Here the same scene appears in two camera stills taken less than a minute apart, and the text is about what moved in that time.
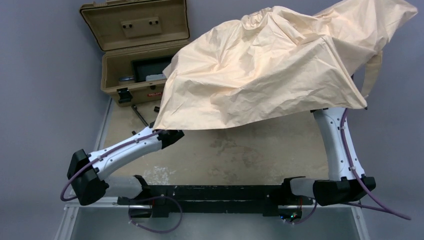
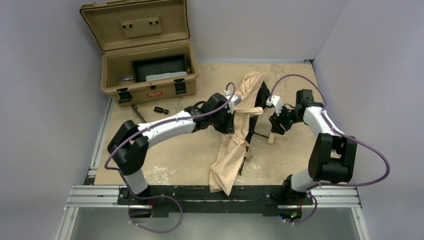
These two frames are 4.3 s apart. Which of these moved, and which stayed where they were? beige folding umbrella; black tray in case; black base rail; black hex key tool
Moved: beige folding umbrella
Stayed: black tray in case; black hex key tool; black base rail
